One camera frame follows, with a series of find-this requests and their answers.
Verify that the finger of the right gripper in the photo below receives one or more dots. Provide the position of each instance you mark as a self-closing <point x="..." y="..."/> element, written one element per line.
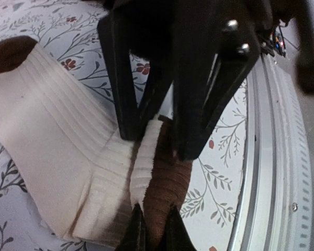
<point x="132" y="115"/>
<point x="206" y="76"/>

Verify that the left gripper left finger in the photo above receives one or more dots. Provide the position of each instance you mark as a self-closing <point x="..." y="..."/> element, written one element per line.
<point x="134" y="238"/>

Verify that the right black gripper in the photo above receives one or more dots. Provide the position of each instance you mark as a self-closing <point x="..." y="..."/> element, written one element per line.
<point x="151" y="26"/>

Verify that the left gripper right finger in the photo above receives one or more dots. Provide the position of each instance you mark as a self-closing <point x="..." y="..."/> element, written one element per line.
<point x="176" y="237"/>

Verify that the cream and brown sock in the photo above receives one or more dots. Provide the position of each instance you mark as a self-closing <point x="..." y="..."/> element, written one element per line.
<point x="83" y="177"/>

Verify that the floral tablecloth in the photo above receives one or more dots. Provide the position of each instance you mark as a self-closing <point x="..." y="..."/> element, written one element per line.
<point x="67" y="31"/>

